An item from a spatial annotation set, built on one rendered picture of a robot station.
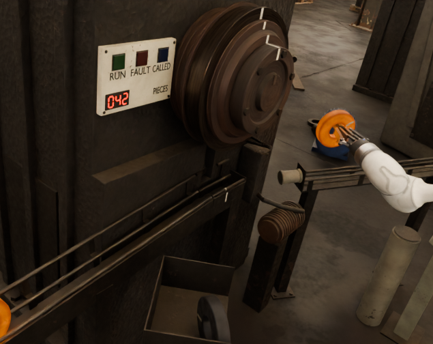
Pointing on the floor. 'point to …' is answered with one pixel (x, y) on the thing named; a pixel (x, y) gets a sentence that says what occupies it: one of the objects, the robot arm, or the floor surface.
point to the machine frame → (91, 150)
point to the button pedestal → (419, 297)
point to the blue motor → (341, 152)
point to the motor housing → (270, 253)
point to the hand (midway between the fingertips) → (337, 125)
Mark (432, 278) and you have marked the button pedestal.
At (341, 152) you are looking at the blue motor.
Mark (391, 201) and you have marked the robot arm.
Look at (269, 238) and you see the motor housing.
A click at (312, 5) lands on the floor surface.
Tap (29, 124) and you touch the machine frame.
